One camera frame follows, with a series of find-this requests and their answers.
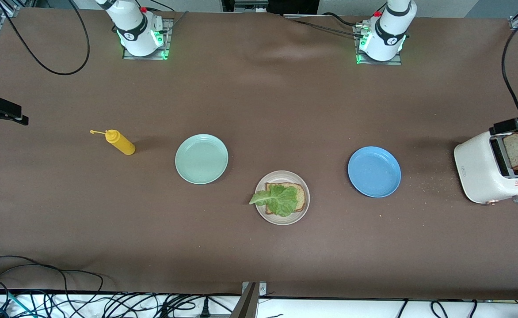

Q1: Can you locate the blue plate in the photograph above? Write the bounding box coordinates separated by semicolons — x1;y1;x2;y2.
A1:
348;146;402;198

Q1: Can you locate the beige plate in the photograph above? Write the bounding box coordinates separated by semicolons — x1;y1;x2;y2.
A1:
255;170;311;226

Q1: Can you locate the yellow mustard squeeze bottle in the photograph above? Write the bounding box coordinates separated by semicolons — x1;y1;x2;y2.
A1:
90;129;136;156

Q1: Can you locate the pale green plate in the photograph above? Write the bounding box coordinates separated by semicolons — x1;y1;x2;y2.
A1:
175;134;229;185

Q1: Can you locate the green lettuce leaf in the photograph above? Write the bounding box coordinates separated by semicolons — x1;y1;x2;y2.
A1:
249;184;299;217

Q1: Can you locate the black equipment box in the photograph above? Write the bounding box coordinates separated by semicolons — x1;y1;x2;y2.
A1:
222;0;320;15

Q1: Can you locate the grey metal bracket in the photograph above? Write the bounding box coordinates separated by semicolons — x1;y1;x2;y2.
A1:
232;282;267;318

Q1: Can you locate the white toaster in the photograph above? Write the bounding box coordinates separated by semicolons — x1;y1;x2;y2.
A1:
454;130;518;206

